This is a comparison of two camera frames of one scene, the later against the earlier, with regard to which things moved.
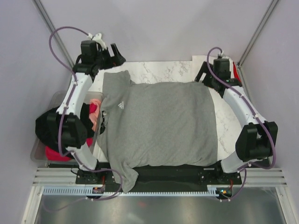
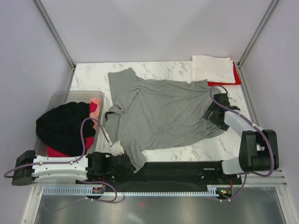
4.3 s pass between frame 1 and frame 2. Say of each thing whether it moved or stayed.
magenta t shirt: stayed
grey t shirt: moved
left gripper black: moved
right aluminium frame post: stayed
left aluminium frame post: stayed
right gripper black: moved
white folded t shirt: stayed
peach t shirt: stayed
